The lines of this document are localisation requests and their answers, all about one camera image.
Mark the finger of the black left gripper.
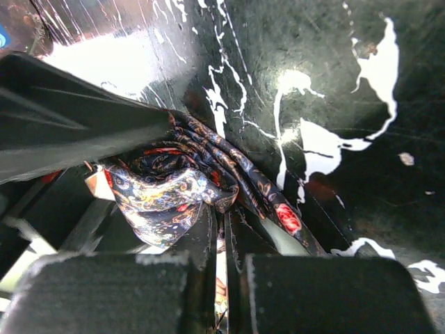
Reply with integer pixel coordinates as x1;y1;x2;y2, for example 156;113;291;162
1;166;118;276
1;52;170;183

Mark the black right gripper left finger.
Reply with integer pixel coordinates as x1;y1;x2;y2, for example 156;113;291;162
1;205;217;333

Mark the dark floral red-dotted tie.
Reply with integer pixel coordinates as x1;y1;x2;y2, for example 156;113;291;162
85;111;323;255

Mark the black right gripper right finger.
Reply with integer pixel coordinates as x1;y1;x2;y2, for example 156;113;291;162
225;209;435;333

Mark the brown translucent plastic basin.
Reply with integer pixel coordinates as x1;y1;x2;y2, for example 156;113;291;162
1;0;54;58

